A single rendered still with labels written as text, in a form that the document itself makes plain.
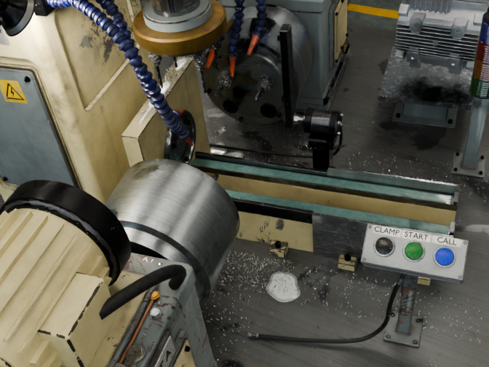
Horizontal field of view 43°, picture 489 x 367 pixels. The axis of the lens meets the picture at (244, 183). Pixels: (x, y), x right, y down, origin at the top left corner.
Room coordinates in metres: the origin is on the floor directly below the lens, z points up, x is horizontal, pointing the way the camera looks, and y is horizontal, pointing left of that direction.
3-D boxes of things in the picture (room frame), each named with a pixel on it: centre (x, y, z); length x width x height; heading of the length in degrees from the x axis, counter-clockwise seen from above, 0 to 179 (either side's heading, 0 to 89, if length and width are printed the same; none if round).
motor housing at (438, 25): (1.37, -0.55, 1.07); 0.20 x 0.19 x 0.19; 58
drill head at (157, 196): (0.75, 0.19, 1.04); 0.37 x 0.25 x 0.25; 156
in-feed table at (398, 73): (1.39, -0.54, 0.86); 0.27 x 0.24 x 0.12; 156
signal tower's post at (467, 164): (1.13, -0.57, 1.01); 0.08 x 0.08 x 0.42; 66
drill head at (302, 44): (1.38, -0.09, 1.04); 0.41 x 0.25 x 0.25; 156
